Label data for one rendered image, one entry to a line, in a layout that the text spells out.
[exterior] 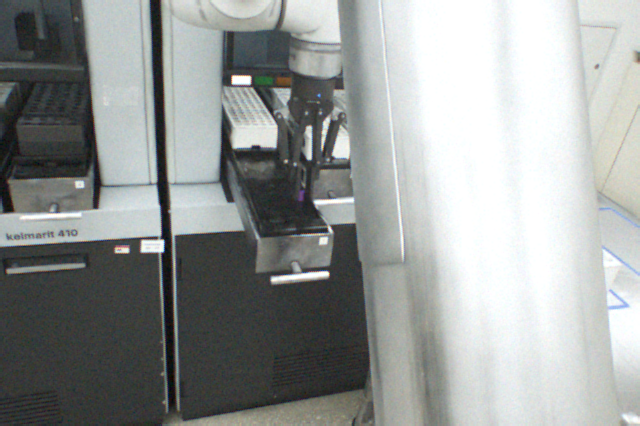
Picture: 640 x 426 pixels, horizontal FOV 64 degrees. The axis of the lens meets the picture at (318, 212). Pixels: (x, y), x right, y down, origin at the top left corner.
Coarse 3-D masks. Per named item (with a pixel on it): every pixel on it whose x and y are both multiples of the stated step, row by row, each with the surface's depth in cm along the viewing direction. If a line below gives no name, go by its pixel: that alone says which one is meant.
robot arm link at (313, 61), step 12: (300, 48) 81; (312, 48) 80; (324, 48) 80; (336, 48) 81; (288, 60) 86; (300, 60) 82; (312, 60) 81; (324, 60) 81; (336, 60) 83; (300, 72) 83; (312, 72) 82; (324, 72) 83; (336, 72) 84
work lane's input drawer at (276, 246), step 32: (224, 160) 114; (256, 160) 112; (256, 192) 99; (288, 192) 100; (256, 224) 89; (288, 224) 87; (320, 224) 88; (256, 256) 86; (288, 256) 88; (320, 256) 90
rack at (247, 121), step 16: (224, 96) 129; (240, 96) 130; (256, 96) 131; (224, 112) 133; (240, 112) 120; (256, 112) 121; (224, 128) 123; (240, 128) 111; (256, 128) 112; (272, 128) 113; (240, 144) 113; (256, 144) 114; (272, 144) 115
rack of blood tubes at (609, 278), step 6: (606, 252) 78; (606, 258) 77; (612, 258) 77; (606, 264) 75; (612, 264) 75; (618, 264) 75; (606, 270) 75; (612, 270) 75; (618, 270) 76; (606, 276) 76; (612, 276) 76; (606, 282) 76; (612, 282) 77; (606, 288) 77
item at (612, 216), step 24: (600, 192) 114; (600, 216) 103; (624, 216) 104; (624, 240) 95; (624, 264) 88; (624, 288) 81; (624, 312) 76; (624, 336) 71; (624, 360) 67; (624, 384) 63; (360, 408) 138; (624, 408) 59
